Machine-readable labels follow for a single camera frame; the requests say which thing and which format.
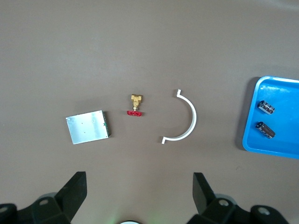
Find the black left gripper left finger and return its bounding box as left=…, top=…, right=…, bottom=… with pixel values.
left=0, top=171, right=87, bottom=224

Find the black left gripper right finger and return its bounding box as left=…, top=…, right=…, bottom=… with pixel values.
left=186, top=172, right=299, bottom=224

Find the brown electrolytic capacitor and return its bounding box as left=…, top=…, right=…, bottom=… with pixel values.
left=255, top=121, right=276, bottom=140

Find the black electrolytic capacitor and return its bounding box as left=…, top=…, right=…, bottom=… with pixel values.
left=257, top=100, right=276, bottom=115

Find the blue plastic tray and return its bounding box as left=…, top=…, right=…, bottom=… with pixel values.
left=242, top=75, right=299, bottom=160

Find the silver metal power supply box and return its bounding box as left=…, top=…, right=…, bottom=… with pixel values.
left=65, top=110, right=112, bottom=145

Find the white curved pipe clamp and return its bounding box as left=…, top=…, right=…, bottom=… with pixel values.
left=161, top=89, right=198, bottom=144

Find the brown paper table cover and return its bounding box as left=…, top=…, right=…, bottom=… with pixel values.
left=0, top=0, right=299, bottom=224

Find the brass valve red handle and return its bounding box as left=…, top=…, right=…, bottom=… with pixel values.
left=126, top=93, right=144, bottom=117

